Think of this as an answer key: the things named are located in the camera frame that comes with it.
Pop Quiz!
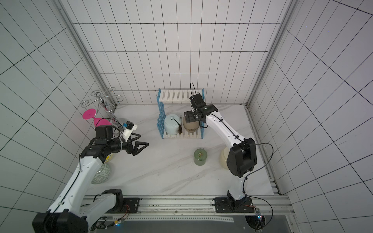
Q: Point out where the pink plastic wine glass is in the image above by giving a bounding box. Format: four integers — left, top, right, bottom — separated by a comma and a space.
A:
82, 108, 113, 128

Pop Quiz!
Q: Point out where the brown tea canister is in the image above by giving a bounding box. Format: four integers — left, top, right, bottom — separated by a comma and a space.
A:
183, 117, 200, 133

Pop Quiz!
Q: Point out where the blue white wooden shelf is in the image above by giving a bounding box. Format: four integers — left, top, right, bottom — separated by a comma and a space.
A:
156, 89, 204, 139

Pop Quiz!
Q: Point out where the cream tea canister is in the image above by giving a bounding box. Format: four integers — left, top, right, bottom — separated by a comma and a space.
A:
219, 147, 230, 170

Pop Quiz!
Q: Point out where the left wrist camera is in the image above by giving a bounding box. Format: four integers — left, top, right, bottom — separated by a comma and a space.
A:
122, 121, 138, 142

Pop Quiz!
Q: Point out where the green tea canister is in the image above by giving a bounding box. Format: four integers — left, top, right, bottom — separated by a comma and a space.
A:
194, 149, 207, 166

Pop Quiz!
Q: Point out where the green patterned plate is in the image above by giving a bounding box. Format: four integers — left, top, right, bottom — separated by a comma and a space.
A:
91, 163, 111, 185

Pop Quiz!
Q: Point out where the chrome glass holder stand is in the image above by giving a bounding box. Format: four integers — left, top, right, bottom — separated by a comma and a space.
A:
81, 87, 124, 126

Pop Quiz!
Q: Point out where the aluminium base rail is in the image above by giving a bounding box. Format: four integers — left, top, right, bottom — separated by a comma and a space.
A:
97, 195, 300, 233

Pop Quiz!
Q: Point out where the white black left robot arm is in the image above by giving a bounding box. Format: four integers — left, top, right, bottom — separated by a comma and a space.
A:
32, 121, 149, 233

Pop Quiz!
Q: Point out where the light blue tea canister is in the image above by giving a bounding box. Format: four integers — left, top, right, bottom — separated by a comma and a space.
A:
164, 114, 182, 135

